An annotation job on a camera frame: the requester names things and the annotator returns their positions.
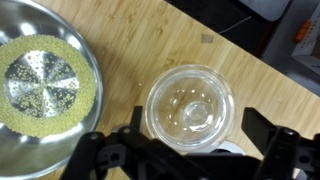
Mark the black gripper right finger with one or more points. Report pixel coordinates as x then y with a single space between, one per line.
286 156

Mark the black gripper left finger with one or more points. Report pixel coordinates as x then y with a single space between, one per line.
110 156

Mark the cardboard box with orange tab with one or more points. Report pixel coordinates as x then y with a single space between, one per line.
310 43

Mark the small clear tape patch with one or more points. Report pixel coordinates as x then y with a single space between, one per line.
207 38

